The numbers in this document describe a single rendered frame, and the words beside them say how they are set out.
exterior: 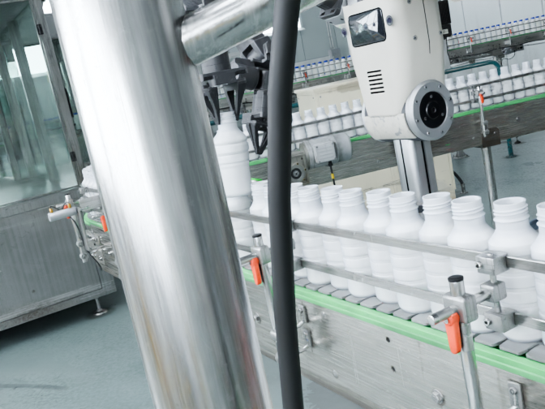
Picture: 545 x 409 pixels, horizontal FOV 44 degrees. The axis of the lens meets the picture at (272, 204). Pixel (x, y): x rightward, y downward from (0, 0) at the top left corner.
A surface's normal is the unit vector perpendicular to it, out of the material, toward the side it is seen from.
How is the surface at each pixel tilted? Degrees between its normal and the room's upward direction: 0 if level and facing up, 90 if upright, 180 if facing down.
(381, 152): 90
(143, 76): 90
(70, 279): 90
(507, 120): 90
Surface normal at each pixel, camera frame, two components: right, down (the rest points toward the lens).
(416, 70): 0.53, 0.24
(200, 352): 0.14, 0.16
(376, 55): -0.84, 0.27
